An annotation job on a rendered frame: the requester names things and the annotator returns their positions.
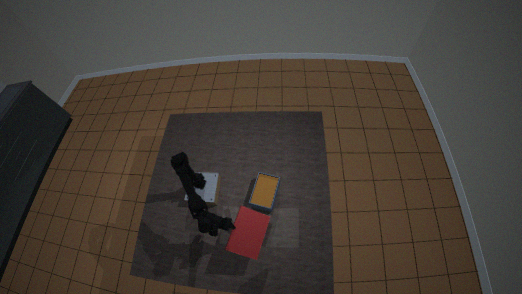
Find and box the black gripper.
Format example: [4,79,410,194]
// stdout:
[210,213,236,231]

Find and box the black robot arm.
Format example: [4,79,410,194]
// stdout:
[171,152,220,236]

